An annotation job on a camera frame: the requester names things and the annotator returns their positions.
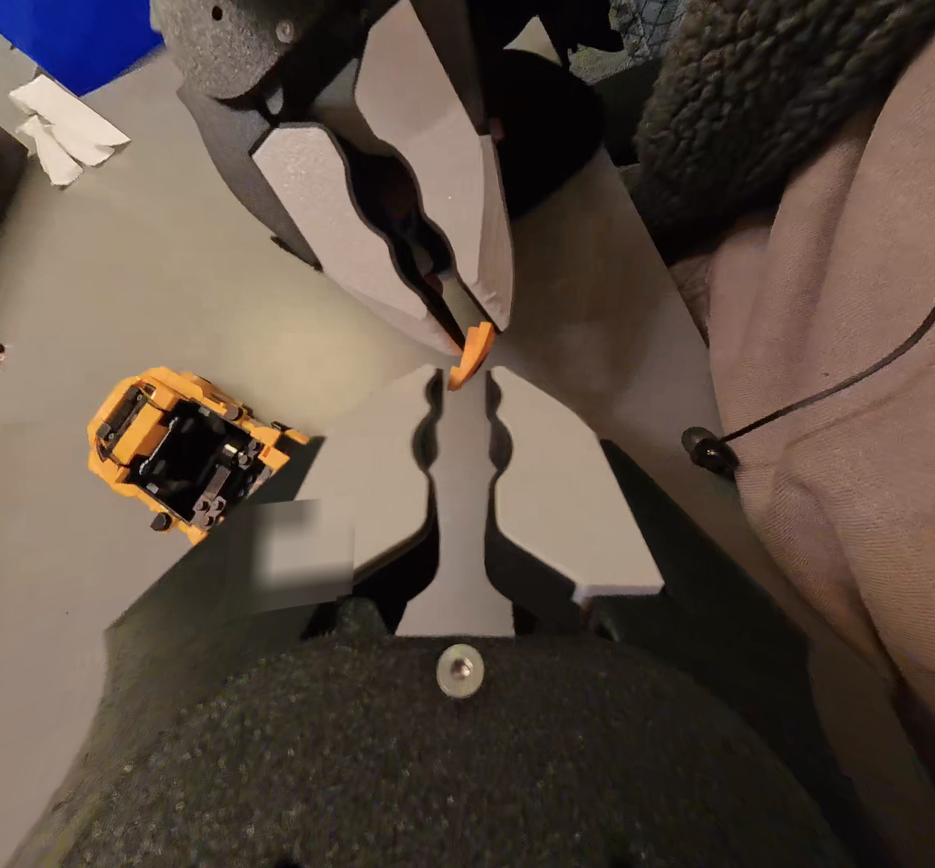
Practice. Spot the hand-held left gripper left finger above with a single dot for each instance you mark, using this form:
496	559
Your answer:
372	459

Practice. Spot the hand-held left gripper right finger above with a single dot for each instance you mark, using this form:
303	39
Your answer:
570	510

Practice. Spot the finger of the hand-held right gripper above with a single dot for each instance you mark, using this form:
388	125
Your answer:
438	123
314	203

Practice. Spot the orange printed lego slope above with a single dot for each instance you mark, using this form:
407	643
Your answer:
473	356

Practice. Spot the orange lego car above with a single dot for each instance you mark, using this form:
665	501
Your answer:
124	415

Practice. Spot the person's right hand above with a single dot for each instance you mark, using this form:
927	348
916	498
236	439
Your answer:
497	131

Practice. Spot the black earphone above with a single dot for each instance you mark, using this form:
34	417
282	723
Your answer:
705	448

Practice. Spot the blue plastic bin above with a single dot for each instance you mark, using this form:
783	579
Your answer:
66	13

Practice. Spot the white paper sheet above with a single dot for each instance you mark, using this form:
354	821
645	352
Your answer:
66	123

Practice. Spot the person's black fleece jacket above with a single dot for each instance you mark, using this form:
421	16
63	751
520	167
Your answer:
767	42

